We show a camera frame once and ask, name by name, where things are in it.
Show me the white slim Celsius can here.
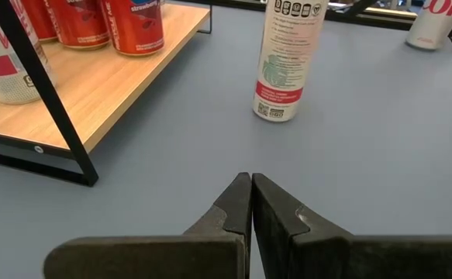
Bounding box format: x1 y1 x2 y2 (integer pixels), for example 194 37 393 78
252 0 330 123
0 0 58 105

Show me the black metal table frame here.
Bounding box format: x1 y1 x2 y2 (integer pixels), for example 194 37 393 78
186 0 452 32

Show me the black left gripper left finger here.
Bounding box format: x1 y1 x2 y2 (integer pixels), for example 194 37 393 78
43 172 254 279

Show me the wooden shelf with black legs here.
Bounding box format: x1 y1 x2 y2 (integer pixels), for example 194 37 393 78
0 0 213 188

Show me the red Fanta strawberry can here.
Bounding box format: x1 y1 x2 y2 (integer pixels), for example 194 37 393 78
47 0 111 50
19 0 58 43
100 0 165 57

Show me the silver Diet Coke can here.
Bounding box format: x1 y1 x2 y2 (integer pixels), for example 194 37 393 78
405 0 452 51

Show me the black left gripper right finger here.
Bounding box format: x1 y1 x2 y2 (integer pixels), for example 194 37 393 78
251 173 452 279

